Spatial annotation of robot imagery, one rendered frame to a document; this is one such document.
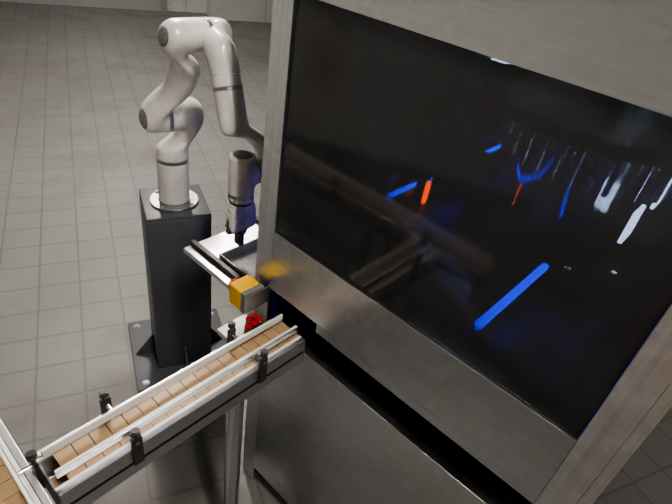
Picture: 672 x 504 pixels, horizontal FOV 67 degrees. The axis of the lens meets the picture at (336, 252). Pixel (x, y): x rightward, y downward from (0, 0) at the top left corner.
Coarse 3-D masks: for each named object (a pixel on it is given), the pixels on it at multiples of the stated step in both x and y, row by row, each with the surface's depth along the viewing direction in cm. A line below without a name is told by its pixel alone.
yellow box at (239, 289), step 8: (240, 280) 148; (248, 280) 148; (256, 280) 149; (232, 288) 146; (240, 288) 145; (248, 288) 146; (256, 288) 146; (232, 296) 147; (240, 296) 145; (240, 304) 146
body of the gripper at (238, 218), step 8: (232, 208) 163; (240, 208) 164; (248, 208) 167; (232, 216) 164; (240, 216) 166; (248, 216) 169; (232, 224) 165; (240, 224) 167; (248, 224) 170; (232, 232) 167
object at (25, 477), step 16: (0, 432) 110; (0, 448) 104; (16, 448) 108; (0, 464) 105; (16, 464) 105; (32, 464) 101; (0, 480) 103; (16, 480) 99; (32, 480) 103; (0, 496) 100; (16, 496) 101; (32, 496) 101
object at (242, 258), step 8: (256, 240) 186; (232, 248) 179; (240, 248) 182; (248, 248) 185; (256, 248) 187; (224, 256) 178; (232, 256) 181; (240, 256) 182; (248, 256) 182; (232, 264) 172; (240, 264) 178; (248, 264) 178; (240, 272) 170; (248, 272) 175
